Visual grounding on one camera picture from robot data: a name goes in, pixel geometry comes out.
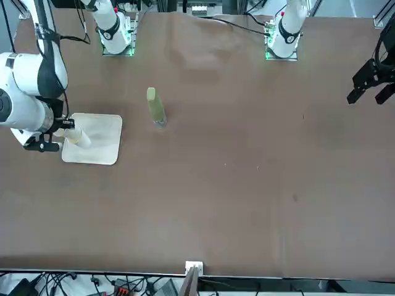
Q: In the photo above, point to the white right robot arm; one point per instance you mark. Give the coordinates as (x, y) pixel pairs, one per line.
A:
(21, 71)

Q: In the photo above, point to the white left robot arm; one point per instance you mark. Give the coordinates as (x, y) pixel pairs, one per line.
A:
(288, 34)

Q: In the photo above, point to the white corner bracket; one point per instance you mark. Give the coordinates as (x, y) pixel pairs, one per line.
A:
(194, 265)

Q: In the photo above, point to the aluminium frame profile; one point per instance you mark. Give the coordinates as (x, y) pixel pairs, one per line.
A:
(382, 15)

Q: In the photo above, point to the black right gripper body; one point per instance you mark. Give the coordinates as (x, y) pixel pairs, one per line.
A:
(57, 121)

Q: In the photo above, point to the red and black plug connector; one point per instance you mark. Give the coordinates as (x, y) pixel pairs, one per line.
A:
(120, 290)

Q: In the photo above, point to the white power strip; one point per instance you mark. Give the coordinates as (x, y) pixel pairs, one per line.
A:
(199, 10)

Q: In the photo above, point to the white rectangular mat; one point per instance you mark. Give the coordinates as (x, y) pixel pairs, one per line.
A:
(105, 145)

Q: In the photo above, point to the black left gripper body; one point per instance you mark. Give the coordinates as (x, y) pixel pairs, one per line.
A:
(389, 55)

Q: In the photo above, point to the large black power brick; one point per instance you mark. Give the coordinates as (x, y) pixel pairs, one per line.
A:
(18, 288)

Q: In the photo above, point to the aluminium profile post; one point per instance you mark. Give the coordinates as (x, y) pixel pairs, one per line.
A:
(189, 283)

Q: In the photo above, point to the clear bottle with green liquid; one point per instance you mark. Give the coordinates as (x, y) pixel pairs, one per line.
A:
(155, 108)

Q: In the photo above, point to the black ribbed power adapter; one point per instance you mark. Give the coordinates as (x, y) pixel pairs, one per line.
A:
(166, 288)

